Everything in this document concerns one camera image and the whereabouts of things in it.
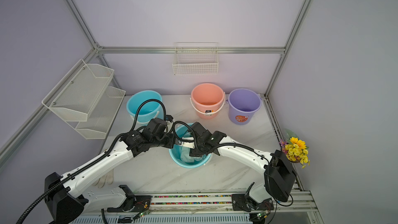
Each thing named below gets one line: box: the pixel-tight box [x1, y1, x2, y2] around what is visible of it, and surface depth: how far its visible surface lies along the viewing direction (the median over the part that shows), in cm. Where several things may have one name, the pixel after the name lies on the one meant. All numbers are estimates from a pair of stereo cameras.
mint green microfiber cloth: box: [180, 146, 204, 163], surface depth 84 cm
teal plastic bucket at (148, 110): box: [126, 90, 165, 125], surface depth 95 cm
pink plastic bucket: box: [189, 82, 226, 120], surface depth 100 cm
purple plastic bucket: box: [225, 88, 263, 126], surface depth 99 cm
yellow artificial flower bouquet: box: [278, 129, 311, 169], surface depth 68 cm
